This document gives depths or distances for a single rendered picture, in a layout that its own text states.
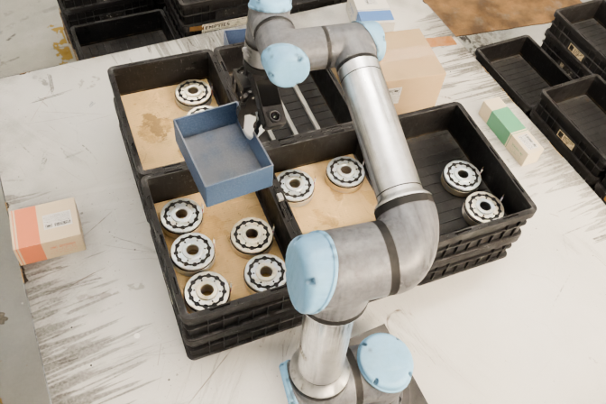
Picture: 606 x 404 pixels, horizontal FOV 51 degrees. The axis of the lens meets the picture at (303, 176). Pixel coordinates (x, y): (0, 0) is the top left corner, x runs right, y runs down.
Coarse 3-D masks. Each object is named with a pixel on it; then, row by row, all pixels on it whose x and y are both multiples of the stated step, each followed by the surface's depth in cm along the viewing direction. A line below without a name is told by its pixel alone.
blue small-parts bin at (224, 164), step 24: (192, 120) 139; (216, 120) 143; (192, 144) 141; (216, 144) 142; (240, 144) 142; (192, 168) 133; (216, 168) 138; (240, 168) 138; (264, 168) 130; (216, 192) 129; (240, 192) 133
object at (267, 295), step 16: (144, 176) 153; (160, 176) 153; (144, 192) 150; (272, 192) 153; (160, 224) 145; (288, 224) 148; (160, 240) 142; (176, 288) 137; (272, 288) 137; (224, 304) 134; (240, 304) 134; (256, 304) 137; (192, 320) 131
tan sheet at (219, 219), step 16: (160, 208) 159; (208, 208) 160; (224, 208) 161; (240, 208) 161; (256, 208) 162; (208, 224) 158; (224, 224) 158; (224, 240) 155; (224, 256) 152; (176, 272) 148; (224, 272) 150; (240, 272) 150; (240, 288) 148
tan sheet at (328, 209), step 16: (320, 176) 170; (320, 192) 167; (336, 192) 167; (368, 192) 168; (304, 208) 163; (320, 208) 164; (336, 208) 164; (352, 208) 164; (368, 208) 165; (304, 224) 160; (320, 224) 161; (336, 224) 161; (352, 224) 161
